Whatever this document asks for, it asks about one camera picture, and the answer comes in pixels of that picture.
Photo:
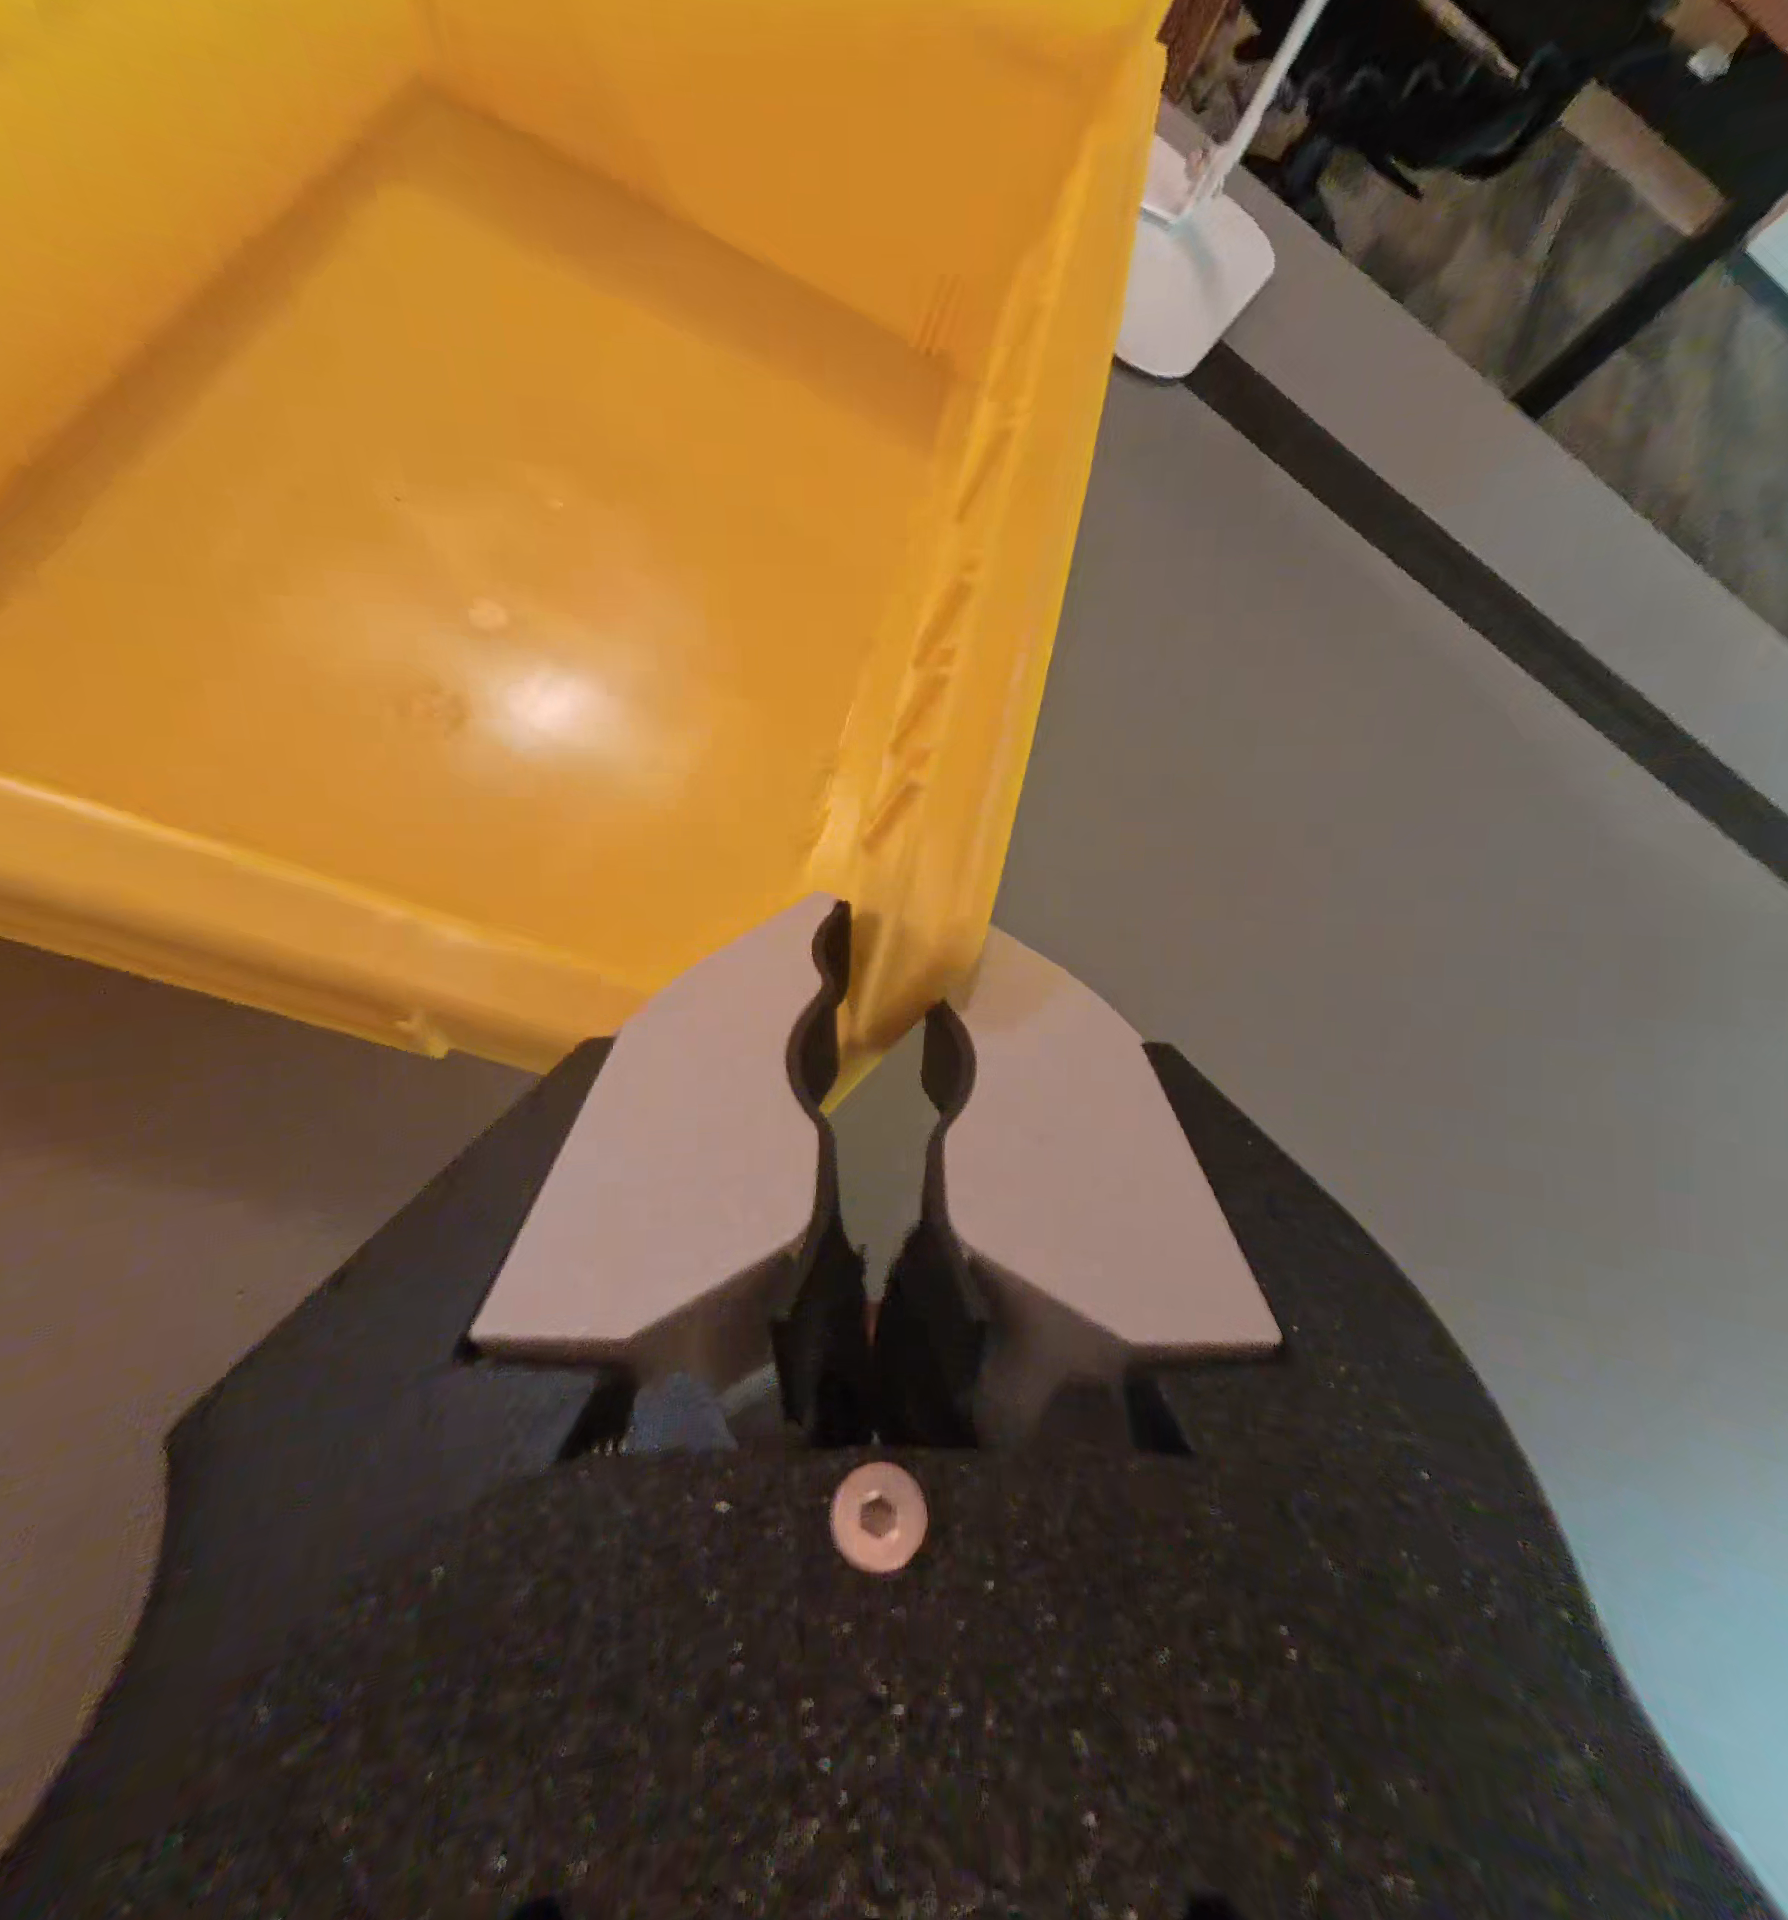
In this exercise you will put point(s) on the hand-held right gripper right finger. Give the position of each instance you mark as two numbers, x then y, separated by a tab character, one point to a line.
1089	1186

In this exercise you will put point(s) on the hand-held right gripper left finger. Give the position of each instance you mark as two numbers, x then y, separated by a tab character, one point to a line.
668	1186

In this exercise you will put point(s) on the yellow plastic bin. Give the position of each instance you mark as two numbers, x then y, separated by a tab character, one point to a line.
461	525

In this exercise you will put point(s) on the black board on white stand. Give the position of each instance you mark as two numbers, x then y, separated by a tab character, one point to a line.
1193	284

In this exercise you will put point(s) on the black office chair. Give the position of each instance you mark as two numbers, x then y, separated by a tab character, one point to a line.
1406	91

